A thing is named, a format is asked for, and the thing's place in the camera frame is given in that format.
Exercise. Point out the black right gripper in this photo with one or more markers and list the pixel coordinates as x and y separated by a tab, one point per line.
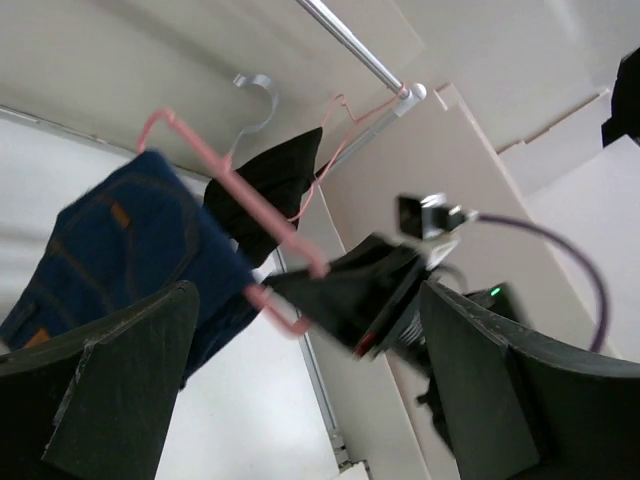
369	301

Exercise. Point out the black hanging garment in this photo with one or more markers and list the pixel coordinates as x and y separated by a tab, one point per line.
282	175

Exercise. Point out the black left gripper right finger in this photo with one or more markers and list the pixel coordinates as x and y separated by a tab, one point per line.
521	405

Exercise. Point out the white clothes rack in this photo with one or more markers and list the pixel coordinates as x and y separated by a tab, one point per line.
405	97

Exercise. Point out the pink hanger with black garment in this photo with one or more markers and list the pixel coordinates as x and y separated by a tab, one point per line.
340	145

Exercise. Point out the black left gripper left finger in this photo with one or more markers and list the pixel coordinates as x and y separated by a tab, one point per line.
96	403

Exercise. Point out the aluminium rail right side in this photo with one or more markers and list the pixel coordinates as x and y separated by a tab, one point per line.
342	455

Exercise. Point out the dark blue denim trousers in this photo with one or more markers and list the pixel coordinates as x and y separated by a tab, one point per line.
81	277

